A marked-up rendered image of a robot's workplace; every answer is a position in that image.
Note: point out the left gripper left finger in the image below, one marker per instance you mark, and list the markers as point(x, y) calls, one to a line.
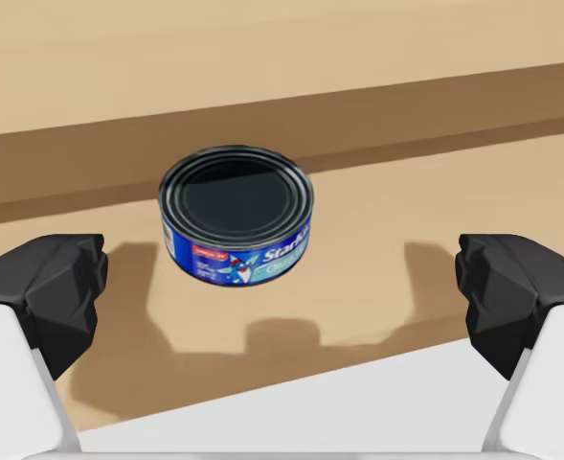
point(32, 306)

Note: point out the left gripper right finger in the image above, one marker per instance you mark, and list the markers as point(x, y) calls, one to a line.
point(525, 306)

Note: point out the blue flat can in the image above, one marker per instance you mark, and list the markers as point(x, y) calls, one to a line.
point(236, 215)

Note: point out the pale wooden shelf unit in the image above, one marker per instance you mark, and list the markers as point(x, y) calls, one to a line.
point(281, 96)

